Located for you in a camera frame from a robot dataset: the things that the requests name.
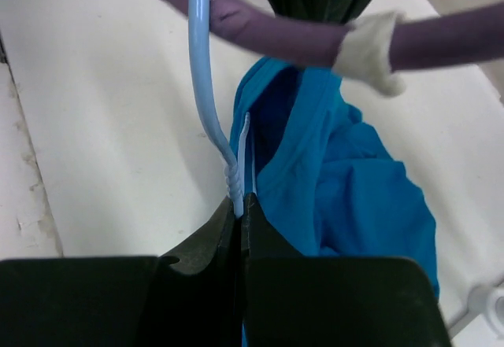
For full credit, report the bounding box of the light blue wire hanger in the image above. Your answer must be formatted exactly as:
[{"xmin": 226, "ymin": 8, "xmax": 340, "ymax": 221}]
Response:
[{"xmin": 187, "ymin": 0, "xmax": 250, "ymax": 219}]

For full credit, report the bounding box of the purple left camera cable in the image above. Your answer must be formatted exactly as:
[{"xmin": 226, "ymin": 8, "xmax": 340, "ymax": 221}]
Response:
[{"xmin": 129, "ymin": 0, "xmax": 504, "ymax": 73}]

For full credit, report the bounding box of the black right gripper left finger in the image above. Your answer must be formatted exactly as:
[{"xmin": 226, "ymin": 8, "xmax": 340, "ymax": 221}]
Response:
[{"xmin": 1, "ymin": 200, "xmax": 240, "ymax": 346}]

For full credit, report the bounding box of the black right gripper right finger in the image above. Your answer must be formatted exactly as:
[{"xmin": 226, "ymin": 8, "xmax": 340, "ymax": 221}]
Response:
[{"xmin": 241, "ymin": 194, "xmax": 450, "ymax": 346}]

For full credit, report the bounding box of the white clothes rack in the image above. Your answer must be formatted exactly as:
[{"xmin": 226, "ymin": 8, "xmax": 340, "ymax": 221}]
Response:
[{"xmin": 450, "ymin": 285, "xmax": 503, "ymax": 346}]

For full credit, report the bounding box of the blue t shirt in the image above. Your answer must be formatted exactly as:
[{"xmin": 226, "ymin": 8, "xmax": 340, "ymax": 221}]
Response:
[{"xmin": 230, "ymin": 57, "xmax": 439, "ymax": 289}]

